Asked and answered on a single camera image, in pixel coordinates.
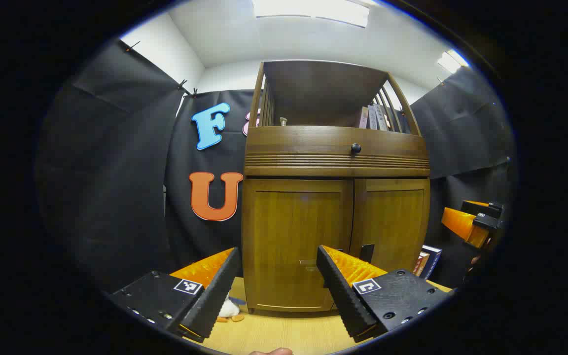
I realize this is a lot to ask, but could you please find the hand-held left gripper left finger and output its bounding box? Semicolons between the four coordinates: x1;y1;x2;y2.
108;247;242;343

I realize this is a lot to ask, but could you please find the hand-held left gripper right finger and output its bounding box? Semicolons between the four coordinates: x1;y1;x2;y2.
316;245;455;343

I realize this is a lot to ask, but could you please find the wooden cabinet door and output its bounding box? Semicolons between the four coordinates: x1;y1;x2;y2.
351;178;431;274
242;178;355;313

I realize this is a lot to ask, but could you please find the wooden double-door shoe cabinet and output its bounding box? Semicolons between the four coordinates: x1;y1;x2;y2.
241;60;431;314

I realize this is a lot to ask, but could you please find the wooden cabinet drawer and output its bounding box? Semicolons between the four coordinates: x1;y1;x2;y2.
244;126;431;177

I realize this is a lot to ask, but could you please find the penguin plush toy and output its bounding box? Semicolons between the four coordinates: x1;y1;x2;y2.
216;292;246;323

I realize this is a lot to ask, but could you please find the blue book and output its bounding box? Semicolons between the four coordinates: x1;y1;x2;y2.
420;245;442;281

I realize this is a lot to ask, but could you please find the red book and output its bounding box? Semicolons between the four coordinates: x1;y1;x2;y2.
412;251;431;277

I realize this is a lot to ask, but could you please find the pale grey book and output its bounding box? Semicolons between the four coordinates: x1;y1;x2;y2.
375;103;389;132

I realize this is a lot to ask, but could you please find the small ceiling light panel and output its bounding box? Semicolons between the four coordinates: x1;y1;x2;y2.
437;49;470;74

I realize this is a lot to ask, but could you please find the black backdrop cloth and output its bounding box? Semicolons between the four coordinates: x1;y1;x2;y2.
35;39;517;292

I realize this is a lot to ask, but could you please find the large ceiling light panel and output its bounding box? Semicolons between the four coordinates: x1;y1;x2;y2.
252;0;371;28

